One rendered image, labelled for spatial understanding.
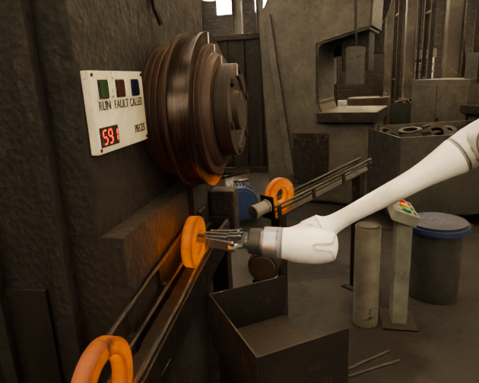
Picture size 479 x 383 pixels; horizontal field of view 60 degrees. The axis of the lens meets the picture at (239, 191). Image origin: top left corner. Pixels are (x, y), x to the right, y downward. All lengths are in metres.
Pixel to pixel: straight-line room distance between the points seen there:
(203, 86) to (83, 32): 0.35
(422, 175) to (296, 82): 2.92
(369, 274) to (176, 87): 1.34
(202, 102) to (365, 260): 1.20
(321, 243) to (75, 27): 0.78
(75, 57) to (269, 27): 3.23
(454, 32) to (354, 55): 6.57
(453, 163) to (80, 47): 0.93
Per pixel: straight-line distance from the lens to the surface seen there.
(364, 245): 2.03
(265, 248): 1.17
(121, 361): 0.89
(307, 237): 1.15
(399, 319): 2.28
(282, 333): 1.08
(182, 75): 1.16
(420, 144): 3.36
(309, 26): 3.99
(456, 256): 2.45
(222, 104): 1.19
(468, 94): 5.01
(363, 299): 2.15
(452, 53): 10.10
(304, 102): 3.99
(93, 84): 0.97
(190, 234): 1.18
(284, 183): 1.84
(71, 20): 0.97
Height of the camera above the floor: 1.21
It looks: 15 degrees down
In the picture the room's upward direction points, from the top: 3 degrees counter-clockwise
